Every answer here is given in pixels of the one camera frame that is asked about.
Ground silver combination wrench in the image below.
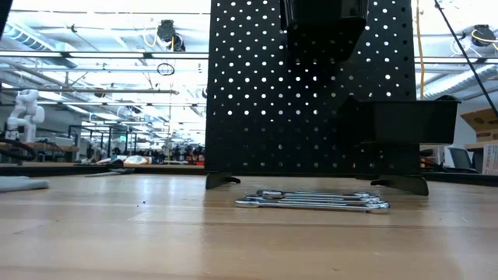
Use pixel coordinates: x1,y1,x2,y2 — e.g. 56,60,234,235
256,189,373,198
244,194,382,205
234,198,391,215

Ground black metal pegboard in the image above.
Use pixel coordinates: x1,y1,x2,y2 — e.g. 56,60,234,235
204,0,430,196

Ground cardboard box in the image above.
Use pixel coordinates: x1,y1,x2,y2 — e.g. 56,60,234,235
461,107,498,143

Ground deep black pegboard bin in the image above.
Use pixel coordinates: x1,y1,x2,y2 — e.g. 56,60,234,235
279,0,370,65

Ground white paper sign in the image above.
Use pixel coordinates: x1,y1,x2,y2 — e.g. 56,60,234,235
482,144,498,176

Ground yellow cable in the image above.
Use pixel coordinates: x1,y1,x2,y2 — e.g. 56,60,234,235
415,0,426,101

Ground striped grey blue work glove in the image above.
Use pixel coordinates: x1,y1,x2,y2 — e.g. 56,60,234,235
0,175,51,193

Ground black hanging cable ring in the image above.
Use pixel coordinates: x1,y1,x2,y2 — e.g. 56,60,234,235
156,62,176,77

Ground black ceiling cord reel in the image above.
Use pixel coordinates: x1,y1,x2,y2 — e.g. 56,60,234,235
157,19,186,52
462,23,498,51

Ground wooden bench under white robot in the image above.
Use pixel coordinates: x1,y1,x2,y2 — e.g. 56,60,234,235
0,142,79,163

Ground wide shallow black bin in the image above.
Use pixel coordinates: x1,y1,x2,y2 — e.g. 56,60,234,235
337,95,463,147

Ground black aluminium table frame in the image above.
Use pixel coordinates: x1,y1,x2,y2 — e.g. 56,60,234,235
0,163,498,187

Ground black cable loop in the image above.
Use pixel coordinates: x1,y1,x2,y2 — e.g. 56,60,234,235
0,138,38,163

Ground dark office chair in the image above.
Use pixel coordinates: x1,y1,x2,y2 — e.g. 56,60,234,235
447,146,479,173

